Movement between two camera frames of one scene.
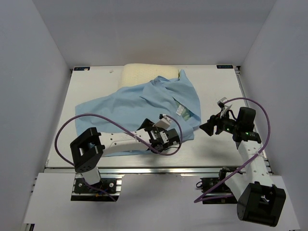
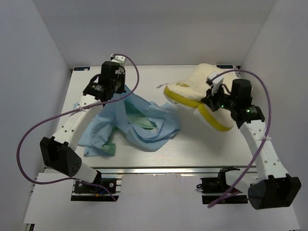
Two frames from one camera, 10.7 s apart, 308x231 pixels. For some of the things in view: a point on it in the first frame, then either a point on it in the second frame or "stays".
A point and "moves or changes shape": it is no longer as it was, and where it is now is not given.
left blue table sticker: [81, 68] stays
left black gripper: [146, 122] → [121, 89]
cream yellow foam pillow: [134, 74] → [191, 90]
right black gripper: [214, 120] → [209, 100]
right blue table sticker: [224, 66] stays
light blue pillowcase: [159, 101] moves or changes shape
